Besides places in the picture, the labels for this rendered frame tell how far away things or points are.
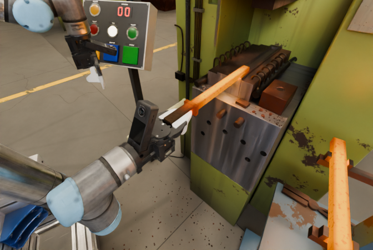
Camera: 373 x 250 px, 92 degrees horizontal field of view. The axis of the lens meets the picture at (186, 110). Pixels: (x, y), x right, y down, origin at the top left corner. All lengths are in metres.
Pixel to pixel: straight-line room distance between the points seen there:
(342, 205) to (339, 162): 0.12
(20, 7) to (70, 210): 0.44
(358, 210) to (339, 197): 1.32
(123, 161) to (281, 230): 0.55
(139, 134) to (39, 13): 0.37
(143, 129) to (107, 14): 0.68
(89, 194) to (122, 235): 1.06
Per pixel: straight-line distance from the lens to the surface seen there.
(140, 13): 0.89
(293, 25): 1.10
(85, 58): 0.78
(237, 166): 0.90
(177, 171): 1.56
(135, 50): 0.86
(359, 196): 1.94
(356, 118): 0.83
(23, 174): 0.45
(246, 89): 0.71
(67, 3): 0.73
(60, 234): 1.34
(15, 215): 0.89
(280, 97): 0.68
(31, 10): 0.58
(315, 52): 1.11
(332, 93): 0.79
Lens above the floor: 1.33
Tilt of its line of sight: 40 degrees down
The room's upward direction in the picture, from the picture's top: straight up
